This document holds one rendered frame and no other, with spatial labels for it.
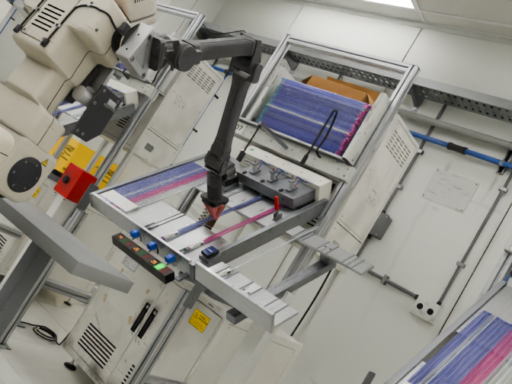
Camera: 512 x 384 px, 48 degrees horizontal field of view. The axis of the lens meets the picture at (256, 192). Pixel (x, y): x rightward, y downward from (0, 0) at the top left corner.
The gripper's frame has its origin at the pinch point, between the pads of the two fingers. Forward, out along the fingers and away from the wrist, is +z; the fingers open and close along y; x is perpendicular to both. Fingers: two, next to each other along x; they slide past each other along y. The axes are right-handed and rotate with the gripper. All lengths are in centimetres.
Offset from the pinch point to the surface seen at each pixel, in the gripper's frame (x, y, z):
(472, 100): -216, 7, 3
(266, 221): -13.6, -15.0, 0.7
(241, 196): -20.0, 7.0, 0.8
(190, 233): 14.0, -2.8, 0.4
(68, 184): 21, 83, 11
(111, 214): 27.6, 31.5, 2.0
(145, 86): -51, 125, -11
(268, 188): -26.5, -2.7, -4.4
